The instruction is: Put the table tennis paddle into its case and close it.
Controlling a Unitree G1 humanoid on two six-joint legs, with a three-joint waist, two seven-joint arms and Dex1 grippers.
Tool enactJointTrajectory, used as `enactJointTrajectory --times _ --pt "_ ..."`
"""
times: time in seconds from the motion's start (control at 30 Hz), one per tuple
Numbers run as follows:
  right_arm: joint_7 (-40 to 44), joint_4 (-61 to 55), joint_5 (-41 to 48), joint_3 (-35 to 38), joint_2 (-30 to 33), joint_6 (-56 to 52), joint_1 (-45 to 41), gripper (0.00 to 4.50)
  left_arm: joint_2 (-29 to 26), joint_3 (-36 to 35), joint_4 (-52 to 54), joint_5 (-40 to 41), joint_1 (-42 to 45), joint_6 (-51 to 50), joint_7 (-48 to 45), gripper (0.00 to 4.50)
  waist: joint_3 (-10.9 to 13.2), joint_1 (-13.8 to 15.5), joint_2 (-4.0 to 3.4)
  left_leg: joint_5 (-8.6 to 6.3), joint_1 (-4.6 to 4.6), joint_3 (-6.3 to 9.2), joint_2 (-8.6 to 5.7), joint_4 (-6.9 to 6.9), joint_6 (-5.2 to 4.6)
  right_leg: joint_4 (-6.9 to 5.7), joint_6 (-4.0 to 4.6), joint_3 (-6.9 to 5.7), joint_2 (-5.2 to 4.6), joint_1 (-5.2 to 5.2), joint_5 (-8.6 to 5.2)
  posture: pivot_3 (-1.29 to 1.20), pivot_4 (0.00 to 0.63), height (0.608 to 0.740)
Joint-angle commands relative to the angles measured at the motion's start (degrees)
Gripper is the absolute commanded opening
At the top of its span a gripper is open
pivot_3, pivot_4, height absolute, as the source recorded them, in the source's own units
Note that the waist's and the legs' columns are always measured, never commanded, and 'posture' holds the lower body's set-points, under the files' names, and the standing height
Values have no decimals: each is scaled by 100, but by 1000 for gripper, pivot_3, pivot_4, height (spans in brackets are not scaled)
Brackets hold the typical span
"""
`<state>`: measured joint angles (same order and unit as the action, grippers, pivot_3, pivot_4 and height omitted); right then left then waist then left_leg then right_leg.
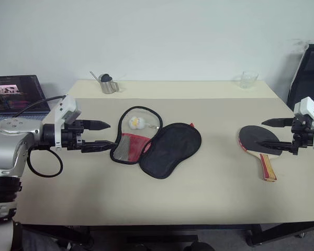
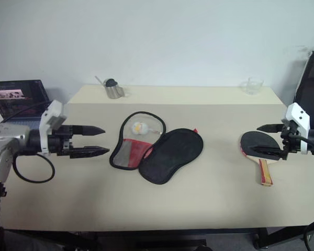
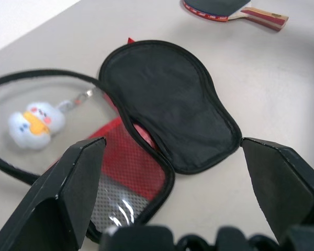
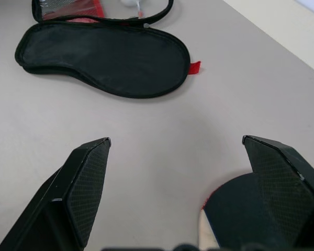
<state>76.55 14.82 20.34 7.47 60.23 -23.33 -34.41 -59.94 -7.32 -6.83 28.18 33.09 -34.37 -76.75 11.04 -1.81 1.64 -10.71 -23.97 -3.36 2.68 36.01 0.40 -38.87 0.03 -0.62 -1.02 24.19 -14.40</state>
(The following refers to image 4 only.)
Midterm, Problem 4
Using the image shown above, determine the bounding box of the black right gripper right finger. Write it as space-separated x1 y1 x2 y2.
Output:
242 134 314 251

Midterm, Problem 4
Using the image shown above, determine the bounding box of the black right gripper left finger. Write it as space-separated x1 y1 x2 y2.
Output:
0 137 111 251

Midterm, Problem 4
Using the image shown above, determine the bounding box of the dark round pad red-edged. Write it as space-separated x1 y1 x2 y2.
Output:
198 171 296 251

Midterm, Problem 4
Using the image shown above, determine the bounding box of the black and red paddle case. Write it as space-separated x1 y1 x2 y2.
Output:
14 0 203 99

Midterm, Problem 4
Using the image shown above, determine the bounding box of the white plush toy keychain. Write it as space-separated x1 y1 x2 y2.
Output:
119 0 145 18

